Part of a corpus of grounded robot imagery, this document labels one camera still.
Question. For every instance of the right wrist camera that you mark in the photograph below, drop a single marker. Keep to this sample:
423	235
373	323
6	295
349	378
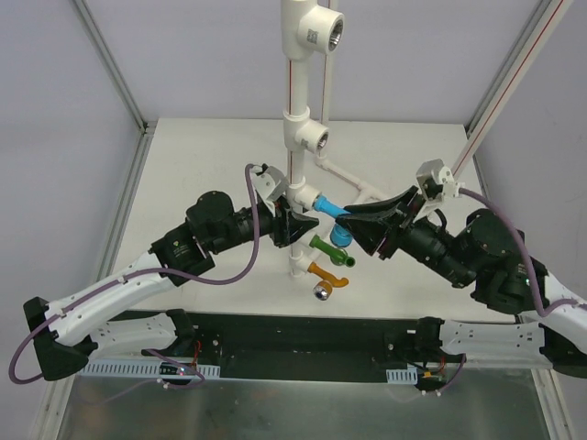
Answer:
437	184

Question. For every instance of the left white cable duct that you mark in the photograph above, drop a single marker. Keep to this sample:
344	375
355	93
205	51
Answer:
132	369

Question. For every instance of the orange water faucet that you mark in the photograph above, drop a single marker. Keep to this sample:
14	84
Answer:
328	282

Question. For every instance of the white PVC pipe stand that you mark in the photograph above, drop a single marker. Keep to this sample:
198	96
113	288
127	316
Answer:
310	27

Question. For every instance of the blue water faucet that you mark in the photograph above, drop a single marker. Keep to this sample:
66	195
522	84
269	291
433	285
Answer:
339	236

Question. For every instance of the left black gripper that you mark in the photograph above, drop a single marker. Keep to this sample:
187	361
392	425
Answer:
282	223

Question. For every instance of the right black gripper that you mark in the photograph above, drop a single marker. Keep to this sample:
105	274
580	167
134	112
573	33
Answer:
395	227

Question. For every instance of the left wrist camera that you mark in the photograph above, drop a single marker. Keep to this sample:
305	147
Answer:
270	184

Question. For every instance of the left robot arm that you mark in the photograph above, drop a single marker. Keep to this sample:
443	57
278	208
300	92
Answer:
66	333

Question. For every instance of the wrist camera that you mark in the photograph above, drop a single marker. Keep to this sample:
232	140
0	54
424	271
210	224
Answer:
437	184
270	184

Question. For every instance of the right white cable duct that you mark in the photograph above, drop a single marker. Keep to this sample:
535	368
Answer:
402	376

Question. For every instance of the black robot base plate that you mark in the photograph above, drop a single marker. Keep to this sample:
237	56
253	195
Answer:
265	347

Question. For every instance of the left aluminium frame post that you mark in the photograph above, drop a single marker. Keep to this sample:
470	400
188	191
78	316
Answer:
108	61

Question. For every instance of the aluminium frame post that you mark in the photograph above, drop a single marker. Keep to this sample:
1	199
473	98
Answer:
108	61
504	76

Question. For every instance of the right aluminium frame post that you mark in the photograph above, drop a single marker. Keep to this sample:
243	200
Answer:
504	76

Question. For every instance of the green water faucet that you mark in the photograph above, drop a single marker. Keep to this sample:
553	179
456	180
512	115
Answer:
337	256

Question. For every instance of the white cable duct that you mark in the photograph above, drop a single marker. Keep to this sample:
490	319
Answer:
402	376
132	369

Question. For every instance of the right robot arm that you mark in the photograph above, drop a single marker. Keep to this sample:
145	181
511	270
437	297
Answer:
489	254

